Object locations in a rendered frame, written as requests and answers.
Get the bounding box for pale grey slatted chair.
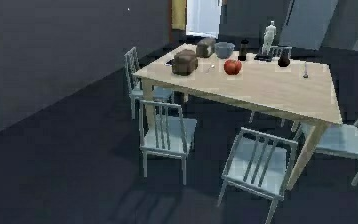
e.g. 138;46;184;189
138;99;198;186
293;104;358;187
260;45;293;59
217;126;299;224
123;46;175;120

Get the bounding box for red tomato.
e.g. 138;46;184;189
223;59;243;76

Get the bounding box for grey bowl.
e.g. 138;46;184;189
214;41;236;60

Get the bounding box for light wooden dining table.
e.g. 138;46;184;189
132;42;343;191

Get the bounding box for yellow curtain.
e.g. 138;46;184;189
171;0;187;31

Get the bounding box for bright window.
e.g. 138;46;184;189
186;0;223;39

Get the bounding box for white human figure statue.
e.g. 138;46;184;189
254;20;277;63

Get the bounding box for dark round vase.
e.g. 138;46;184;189
277;49;291;68

